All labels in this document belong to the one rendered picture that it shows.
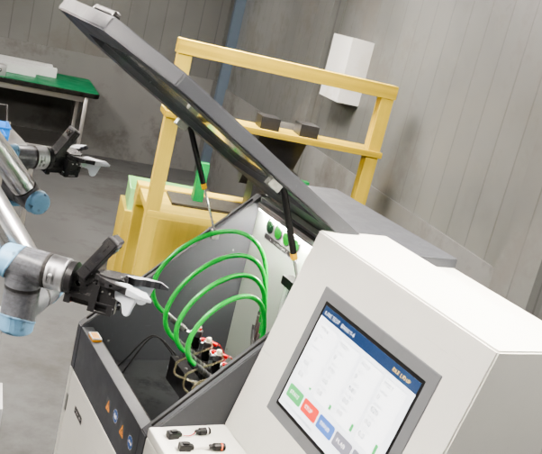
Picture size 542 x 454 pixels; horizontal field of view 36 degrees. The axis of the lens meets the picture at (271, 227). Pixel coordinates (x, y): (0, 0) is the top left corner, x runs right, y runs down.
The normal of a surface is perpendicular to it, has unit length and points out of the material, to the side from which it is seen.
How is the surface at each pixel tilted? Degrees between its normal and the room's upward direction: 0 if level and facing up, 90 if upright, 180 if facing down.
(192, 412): 90
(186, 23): 90
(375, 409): 76
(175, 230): 90
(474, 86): 90
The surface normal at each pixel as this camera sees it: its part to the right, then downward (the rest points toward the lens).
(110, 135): 0.29, 0.32
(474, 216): -0.93, -0.14
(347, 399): -0.79, -0.30
